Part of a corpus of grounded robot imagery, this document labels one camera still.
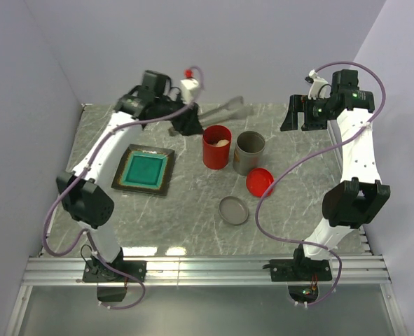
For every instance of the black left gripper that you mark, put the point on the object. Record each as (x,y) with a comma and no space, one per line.
(188,122)

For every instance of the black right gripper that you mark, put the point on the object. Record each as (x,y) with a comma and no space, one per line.
(301,103)

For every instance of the steamed bun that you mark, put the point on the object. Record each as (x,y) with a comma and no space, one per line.
(221,143)

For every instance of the steel serving tongs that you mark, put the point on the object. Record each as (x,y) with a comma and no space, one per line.
(234,109)

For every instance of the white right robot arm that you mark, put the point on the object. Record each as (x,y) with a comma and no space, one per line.
(360,195)

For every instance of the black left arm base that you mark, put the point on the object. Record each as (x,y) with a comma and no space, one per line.
(97,273)

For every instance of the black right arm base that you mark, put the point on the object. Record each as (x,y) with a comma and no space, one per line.
(304,273)

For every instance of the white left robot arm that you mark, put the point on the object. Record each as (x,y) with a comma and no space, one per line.
(84,190)

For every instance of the red cylindrical canister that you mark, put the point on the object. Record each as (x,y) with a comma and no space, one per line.
(215,157)

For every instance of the grey cylindrical canister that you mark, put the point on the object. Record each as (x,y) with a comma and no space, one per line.
(249,148)

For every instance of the teal square plate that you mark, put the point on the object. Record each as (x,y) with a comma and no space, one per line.
(145,169)

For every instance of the red round lid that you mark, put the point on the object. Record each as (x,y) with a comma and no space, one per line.
(258,181)

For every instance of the grey round lid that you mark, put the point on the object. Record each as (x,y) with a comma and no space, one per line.
(233,210)

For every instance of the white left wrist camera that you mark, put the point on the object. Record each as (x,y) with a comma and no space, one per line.
(192,84)

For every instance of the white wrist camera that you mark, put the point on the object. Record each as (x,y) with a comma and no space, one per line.
(192,84)
(317,85)

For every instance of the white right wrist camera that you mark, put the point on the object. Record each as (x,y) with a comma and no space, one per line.
(317,85)

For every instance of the aluminium rail frame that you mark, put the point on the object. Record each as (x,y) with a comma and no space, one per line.
(204,277)

